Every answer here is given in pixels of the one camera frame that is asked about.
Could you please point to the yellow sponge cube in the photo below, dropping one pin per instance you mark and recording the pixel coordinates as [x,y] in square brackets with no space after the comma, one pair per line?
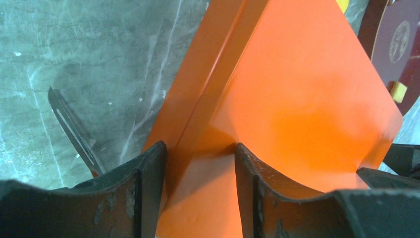
[343,5]

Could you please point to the dark red round plate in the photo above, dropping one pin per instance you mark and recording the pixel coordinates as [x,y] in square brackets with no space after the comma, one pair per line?
[390,36]

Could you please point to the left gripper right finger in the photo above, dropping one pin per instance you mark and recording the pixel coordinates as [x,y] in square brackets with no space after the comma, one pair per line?
[271,205]

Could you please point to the orange box lid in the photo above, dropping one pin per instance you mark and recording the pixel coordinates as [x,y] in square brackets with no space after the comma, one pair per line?
[288,79]

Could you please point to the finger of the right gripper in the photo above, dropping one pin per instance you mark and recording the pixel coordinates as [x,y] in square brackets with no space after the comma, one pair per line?
[404,159]
[376,179]

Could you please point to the yellow rectangular biscuit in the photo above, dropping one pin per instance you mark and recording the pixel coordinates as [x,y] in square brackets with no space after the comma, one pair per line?
[397,91]

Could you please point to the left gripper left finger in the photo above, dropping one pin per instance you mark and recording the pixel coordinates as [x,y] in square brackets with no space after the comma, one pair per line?
[122,203]

